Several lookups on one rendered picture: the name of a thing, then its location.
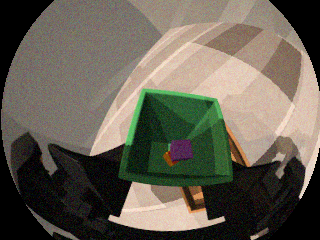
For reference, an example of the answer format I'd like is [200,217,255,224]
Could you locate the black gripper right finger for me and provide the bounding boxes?
[201,160,281,221]

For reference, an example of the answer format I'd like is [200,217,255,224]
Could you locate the small purple block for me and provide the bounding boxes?
[169,140,193,161]

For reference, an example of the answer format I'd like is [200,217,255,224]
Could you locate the orange shallow tray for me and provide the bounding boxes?
[179,124,251,213]

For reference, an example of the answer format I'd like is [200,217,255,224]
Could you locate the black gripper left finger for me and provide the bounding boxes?
[48,143,132,217]

